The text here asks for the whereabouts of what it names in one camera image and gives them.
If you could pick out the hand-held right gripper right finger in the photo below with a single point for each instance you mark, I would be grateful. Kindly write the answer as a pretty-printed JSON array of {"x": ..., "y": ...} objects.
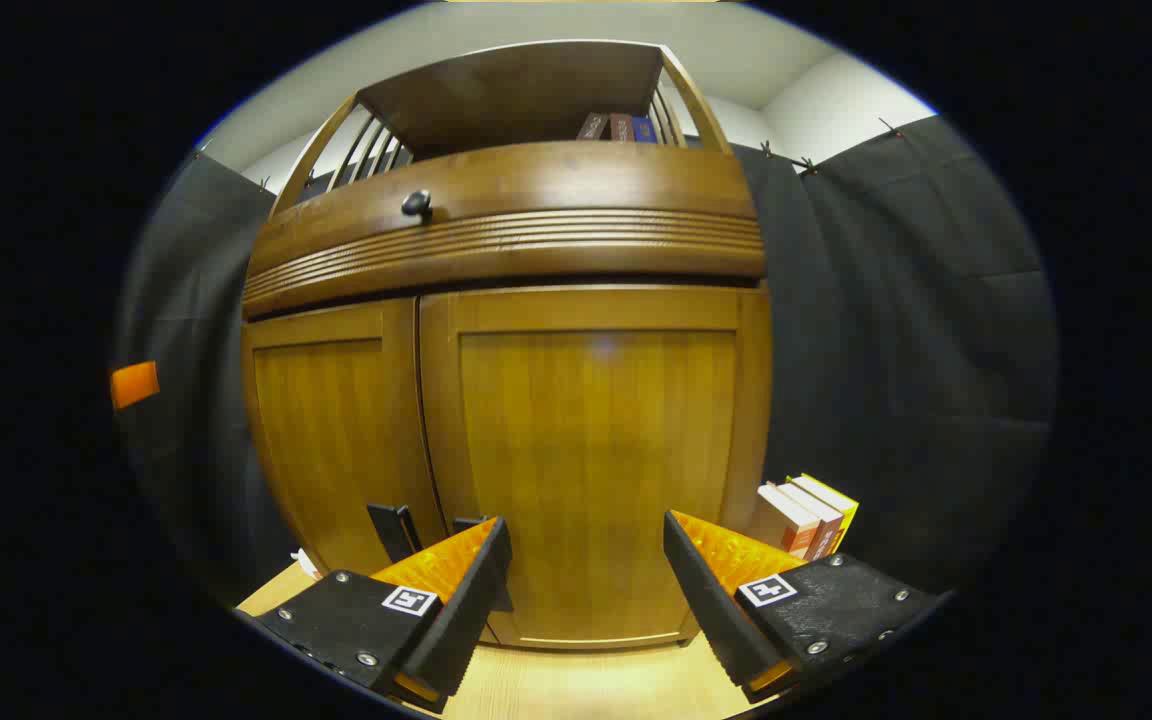
[{"x": 711, "y": 600}]

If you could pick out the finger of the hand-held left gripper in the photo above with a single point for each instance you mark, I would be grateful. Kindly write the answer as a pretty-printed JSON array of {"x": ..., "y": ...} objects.
[{"x": 134, "y": 384}]

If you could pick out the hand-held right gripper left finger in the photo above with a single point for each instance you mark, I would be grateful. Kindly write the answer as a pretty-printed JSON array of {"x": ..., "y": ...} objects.
[{"x": 471, "y": 590}]

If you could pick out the wooden cabinet door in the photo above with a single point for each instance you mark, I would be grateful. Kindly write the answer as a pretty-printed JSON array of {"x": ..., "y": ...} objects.
[
  {"x": 336, "y": 430},
  {"x": 586, "y": 430}
]

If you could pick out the wooden double-door shoe cabinet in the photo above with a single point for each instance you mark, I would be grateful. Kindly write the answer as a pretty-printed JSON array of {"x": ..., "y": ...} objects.
[{"x": 536, "y": 200}]

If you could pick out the white orange book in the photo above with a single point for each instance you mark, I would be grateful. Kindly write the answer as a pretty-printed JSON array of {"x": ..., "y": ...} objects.
[{"x": 781, "y": 518}]

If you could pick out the yellow book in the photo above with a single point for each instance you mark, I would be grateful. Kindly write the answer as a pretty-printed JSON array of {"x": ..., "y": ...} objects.
[{"x": 833, "y": 497}]

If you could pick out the black drawer knob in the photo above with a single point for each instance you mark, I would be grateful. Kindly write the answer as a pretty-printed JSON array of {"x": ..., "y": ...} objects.
[{"x": 417, "y": 205}]

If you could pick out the blue book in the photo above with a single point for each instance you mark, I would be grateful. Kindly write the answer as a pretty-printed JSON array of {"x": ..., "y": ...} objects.
[{"x": 644, "y": 129}]

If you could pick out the brown book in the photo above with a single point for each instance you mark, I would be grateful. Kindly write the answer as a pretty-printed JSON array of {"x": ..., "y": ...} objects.
[{"x": 592, "y": 126}]

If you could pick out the dark red book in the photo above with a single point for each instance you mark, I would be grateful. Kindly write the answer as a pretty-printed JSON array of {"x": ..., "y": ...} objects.
[{"x": 620, "y": 127}]

